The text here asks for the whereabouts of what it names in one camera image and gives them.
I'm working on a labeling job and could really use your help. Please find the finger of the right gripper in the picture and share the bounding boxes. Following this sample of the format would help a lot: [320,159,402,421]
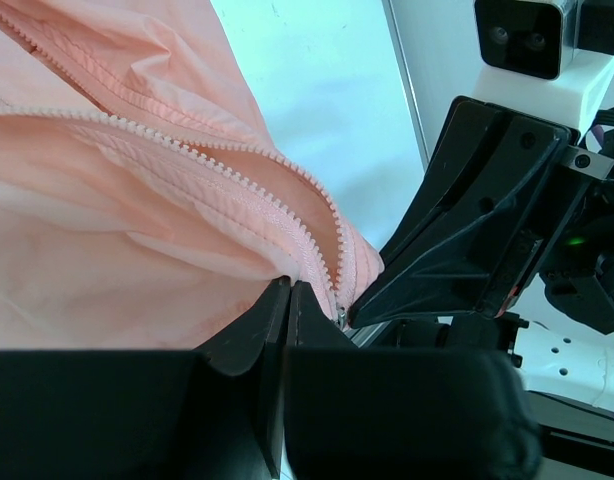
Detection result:
[347,96,572,328]

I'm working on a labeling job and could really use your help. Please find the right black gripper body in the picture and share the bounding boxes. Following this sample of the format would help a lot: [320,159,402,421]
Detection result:
[486,144,614,336]

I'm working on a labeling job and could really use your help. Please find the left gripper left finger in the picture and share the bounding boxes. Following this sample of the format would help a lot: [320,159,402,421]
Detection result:
[0,278,291,479]

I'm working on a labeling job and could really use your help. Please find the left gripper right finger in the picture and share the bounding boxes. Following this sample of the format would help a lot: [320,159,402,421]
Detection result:
[284,282,542,479]

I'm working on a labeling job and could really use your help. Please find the pink zip-up jacket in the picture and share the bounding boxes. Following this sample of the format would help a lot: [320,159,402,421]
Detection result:
[0,1,383,350]

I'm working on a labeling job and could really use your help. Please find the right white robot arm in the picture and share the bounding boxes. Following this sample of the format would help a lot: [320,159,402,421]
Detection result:
[348,96,614,413]

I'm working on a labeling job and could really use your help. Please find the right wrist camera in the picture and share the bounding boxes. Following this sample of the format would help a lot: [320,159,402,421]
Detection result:
[474,0,614,80]

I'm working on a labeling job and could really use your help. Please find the front aluminium rail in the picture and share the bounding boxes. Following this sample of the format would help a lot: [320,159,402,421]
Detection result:
[382,0,430,170]

